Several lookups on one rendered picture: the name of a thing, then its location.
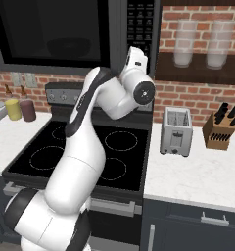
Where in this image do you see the black microwave oven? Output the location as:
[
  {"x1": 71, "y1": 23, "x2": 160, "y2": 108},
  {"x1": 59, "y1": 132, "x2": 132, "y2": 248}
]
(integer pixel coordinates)
[{"x1": 0, "y1": 0, "x2": 162, "y2": 76}]

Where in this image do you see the black microwave door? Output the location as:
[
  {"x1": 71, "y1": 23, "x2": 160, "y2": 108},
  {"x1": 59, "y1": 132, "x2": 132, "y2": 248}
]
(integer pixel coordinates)
[{"x1": 0, "y1": 0, "x2": 127, "y2": 76}]

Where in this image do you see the dark blue cupboard door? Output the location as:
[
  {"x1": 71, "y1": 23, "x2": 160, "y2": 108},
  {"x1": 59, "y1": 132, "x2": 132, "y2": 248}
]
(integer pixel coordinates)
[{"x1": 140, "y1": 198, "x2": 235, "y2": 251}]

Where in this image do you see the black stove with hob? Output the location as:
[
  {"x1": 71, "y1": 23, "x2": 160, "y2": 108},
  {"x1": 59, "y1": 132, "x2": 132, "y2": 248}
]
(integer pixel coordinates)
[{"x1": 1, "y1": 81, "x2": 154, "y2": 251}]

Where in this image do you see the silver toaster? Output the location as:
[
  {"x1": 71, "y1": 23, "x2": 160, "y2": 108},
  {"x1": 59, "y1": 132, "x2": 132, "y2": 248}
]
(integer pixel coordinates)
[{"x1": 159, "y1": 106, "x2": 194, "y2": 158}]

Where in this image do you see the dark red squeeze bottle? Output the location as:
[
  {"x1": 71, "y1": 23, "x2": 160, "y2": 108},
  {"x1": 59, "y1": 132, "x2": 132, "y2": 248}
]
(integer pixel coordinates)
[{"x1": 19, "y1": 84, "x2": 37, "y2": 123}]

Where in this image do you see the wooden knife block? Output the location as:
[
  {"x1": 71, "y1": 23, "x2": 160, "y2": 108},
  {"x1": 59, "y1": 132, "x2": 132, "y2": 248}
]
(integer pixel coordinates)
[{"x1": 201, "y1": 102, "x2": 235, "y2": 152}]

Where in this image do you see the clear glass jar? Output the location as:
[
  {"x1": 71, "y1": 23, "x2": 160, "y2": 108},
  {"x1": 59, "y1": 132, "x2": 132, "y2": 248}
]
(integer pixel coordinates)
[
  {"x1": 205, "y1": 19, "x2": 235, "y2": 71},
  {"x1": 172, "y1": 19, "x2": 199, "y2": 70}
]

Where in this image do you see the yellow squeeze bottle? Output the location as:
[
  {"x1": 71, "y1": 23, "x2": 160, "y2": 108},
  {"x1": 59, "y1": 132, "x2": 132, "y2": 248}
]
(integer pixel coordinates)
[{"x1": 4, "y1": 83, "x2": 23, "y2": 122}]

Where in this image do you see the dark blue drawer front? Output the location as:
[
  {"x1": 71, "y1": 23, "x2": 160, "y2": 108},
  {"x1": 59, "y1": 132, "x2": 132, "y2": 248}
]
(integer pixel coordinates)
[{"x1": 164, "y1": 201, "x2": 235, "y2": 237}]

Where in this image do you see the silver oven door handle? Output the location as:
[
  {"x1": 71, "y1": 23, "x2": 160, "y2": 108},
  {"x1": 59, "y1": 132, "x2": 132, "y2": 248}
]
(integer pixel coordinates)
[{"x1": 3, "y1": 181, "x2": 137, "y2": 218}]

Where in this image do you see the dark wooden wall shelf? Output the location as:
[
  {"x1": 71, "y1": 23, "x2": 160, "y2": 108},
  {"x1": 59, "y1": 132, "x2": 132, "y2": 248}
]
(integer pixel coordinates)
[{"x1": 154, "y1": 51, "x2": 235, "y2": 86}]

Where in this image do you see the grey microwave door handle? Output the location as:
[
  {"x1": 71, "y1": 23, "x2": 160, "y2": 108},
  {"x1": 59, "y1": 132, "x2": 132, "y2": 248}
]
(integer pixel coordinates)
[{"x1": 117, "y1": 0, "x2": 127, "y2": 72}]

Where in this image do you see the grey wall socket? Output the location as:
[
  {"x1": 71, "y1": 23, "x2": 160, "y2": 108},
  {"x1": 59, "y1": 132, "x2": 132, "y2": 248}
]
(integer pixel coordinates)
[
  {"x1": 23, "y1": 72, "x2": 38, "y2": 89},
  {"x1": 10, "y1": 72, "x2": 24, "y2": 88}
]

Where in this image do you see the silver cupboard door handle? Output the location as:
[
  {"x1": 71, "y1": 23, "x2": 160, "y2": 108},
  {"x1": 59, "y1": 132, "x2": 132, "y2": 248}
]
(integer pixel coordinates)
[{"x1": 148, "y1": 223, "x2": 156, "y2": 251}]

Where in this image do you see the silver drawer handle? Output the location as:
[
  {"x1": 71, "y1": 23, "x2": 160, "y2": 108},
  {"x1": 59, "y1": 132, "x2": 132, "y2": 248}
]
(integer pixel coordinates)
[{"x1": 200, "y1": 211, "x2": 230, "y2": 227}]

